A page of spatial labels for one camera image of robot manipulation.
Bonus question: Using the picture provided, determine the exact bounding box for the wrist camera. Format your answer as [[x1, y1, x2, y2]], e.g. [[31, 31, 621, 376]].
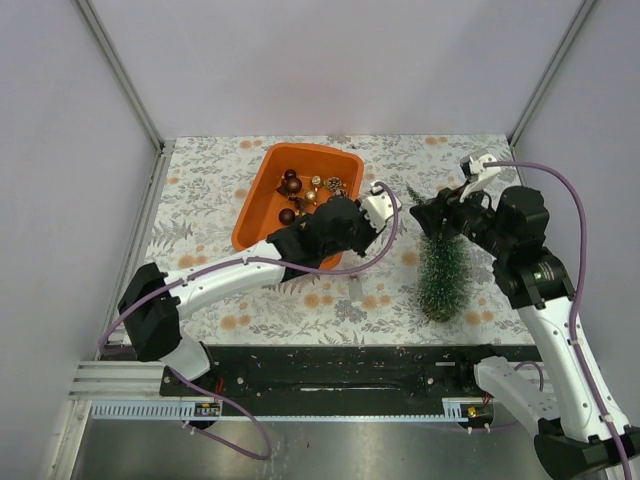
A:
[[459, 149, 501, 202], [360, 181, 402, 233]]

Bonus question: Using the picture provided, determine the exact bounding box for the clear plastic light piece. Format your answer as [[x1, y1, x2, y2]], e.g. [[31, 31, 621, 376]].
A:
[[348, 275, 363, 302]]

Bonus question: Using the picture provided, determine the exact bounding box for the floral table mat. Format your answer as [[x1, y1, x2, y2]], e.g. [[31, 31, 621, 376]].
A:
[[144, 134, 531, 345]]

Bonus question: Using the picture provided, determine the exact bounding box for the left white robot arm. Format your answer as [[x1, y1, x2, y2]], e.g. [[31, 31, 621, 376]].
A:
[[119, 197, 386, 395]]

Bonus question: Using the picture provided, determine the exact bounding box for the gold pine cone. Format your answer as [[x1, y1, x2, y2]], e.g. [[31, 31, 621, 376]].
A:
[[324, 176, 348, 197]]

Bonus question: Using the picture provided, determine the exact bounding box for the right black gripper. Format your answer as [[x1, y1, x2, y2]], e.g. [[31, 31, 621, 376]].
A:
[[408, 178, 513, 257]]

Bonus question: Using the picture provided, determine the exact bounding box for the dark brown bauble lower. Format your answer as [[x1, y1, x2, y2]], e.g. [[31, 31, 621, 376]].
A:
[[278, 208, 296, 226]]

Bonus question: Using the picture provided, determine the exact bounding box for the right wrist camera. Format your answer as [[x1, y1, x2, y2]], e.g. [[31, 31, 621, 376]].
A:
[[459, 149, 501, 202]]

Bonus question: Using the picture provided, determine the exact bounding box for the small green christmas tree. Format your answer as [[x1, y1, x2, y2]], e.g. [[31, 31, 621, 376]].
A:
[[404, 185, 472, 324]]

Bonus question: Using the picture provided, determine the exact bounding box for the orange plastic bin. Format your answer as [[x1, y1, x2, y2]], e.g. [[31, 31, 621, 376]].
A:
[[231, 143, 364, 251]]

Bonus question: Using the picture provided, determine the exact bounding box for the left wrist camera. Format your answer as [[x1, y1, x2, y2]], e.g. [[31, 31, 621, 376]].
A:
[[360, 181, 402, 233]]

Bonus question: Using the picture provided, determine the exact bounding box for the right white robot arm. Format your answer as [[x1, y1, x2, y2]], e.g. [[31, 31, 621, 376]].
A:
[[410, 186, 639, 479]]

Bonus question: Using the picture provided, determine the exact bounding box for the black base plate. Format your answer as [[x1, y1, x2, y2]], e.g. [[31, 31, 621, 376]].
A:
[[159, 343, 501, 416]]

